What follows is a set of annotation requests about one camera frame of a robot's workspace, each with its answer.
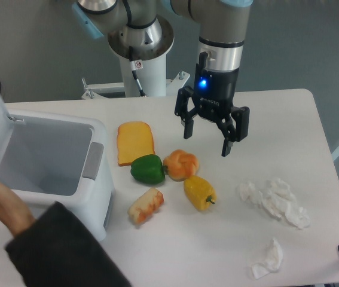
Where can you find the green toy bell pepper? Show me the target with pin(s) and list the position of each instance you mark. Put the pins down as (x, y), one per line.
(148, 169)

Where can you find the white plastic trash can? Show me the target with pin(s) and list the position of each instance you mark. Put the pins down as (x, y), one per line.
(54, 157)

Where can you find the yellow toy bell pepper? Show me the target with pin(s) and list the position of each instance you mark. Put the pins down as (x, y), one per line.
(199, 192)

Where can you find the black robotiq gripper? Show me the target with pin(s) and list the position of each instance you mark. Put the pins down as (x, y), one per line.
(212, 97)

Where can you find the orange knotted toy bun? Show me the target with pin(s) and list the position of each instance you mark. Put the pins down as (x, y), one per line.
(180, 165)

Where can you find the person's bare hand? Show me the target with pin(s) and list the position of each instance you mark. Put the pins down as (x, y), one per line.
(14, 213)

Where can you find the small crumpled white tissue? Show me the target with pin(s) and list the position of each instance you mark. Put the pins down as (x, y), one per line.
(271, 261)

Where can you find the dark sleeved forearm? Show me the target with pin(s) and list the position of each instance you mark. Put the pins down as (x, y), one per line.
(58, 250)

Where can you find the orange white toy bread piece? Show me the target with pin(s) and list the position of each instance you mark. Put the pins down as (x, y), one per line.
(148, 203)

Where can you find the large crumpled white tissue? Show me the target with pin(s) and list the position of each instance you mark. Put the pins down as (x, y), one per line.
(278, 201)

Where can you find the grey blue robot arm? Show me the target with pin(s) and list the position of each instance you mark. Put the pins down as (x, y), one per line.
(223, 26)

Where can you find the toy toast slice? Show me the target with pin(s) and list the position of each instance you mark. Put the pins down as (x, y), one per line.
(134, 140)

